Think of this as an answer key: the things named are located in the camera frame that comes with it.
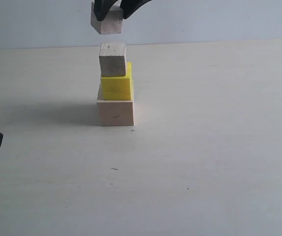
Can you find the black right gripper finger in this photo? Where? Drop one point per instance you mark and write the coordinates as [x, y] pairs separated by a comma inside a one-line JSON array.
[[102, 7], [130, 6]]

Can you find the small plain wooden cube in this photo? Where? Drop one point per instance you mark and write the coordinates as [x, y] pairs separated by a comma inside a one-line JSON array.
[[112, 24]]

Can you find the medium plain wooden cube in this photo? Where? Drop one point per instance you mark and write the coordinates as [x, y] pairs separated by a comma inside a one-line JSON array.
[[112, 59]]

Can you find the yellow wooden cube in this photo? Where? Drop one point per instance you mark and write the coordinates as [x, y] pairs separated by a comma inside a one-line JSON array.
[[118, 87]]

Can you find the large plain wooden cube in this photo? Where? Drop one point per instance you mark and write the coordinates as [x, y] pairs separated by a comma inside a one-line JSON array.
[[115, 112]]

